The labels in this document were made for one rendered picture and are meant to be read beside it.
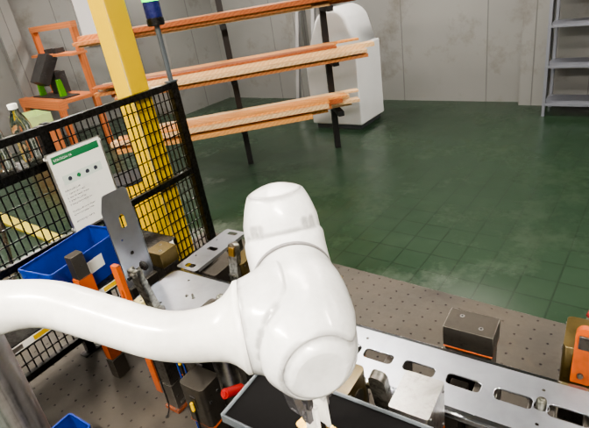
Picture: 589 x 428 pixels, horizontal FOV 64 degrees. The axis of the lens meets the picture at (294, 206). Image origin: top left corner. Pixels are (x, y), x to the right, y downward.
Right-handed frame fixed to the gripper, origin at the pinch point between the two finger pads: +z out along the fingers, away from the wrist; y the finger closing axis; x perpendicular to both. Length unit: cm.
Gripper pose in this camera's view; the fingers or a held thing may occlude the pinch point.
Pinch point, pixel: (316, 412)
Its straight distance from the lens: 85.7
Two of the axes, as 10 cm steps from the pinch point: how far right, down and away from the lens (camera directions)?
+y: 6.8, -4.1, 6.1
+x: -7.2, -1.9, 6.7
